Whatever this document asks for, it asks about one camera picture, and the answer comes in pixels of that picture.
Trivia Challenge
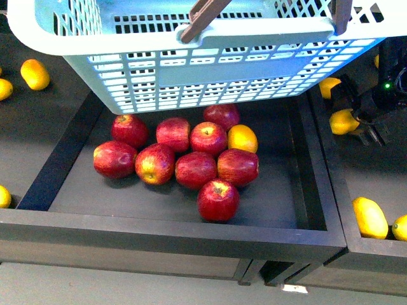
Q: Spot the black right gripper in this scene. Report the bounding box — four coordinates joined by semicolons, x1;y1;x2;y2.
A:
351;67;406;146

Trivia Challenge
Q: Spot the light blue plastic basket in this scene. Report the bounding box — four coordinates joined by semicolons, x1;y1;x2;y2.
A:
7;1;406;114

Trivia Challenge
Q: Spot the yellow lemon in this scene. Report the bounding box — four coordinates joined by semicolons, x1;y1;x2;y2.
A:
329;109;360;135

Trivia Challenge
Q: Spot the yellow mango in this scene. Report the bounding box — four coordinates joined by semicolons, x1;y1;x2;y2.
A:
352;197;389;240

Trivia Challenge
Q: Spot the black lemon bin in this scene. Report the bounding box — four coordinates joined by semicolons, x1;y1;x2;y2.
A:
288;90;406;296

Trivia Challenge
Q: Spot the lemon among apples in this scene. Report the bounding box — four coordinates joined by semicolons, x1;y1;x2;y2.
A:
227;125;258;153

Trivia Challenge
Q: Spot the red apple right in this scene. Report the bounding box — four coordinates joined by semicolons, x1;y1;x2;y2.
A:
217;149;259;187

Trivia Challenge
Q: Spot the red apple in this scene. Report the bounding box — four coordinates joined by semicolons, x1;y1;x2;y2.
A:
217;149;259;187
156;117;190;153
197;179;240;222
93;140;137;179
135;143;176;186
190;121;228;157
203;104;240;132
175;152;217;190

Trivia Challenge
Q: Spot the red apple back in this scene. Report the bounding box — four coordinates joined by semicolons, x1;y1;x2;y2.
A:
203;104;240;132

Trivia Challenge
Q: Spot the red apple middle top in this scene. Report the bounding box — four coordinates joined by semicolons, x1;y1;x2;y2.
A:
190;121;228;157

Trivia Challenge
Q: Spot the black apple bin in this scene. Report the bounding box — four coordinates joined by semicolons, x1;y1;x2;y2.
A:
1;93;346;285

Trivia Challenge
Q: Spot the red apple front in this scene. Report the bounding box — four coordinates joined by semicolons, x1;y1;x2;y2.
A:
197;179;240;222

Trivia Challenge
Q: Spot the red apple centre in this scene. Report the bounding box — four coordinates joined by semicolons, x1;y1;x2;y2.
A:
175;152;217;190

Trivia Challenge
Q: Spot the red apple left upper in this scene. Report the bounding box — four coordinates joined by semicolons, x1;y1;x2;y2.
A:
156;117;190;153

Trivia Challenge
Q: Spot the red apple left lower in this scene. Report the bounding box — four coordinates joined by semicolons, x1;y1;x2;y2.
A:
135;143;176;186

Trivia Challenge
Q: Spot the red apple far left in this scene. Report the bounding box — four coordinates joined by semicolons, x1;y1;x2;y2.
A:
93;140;137;179

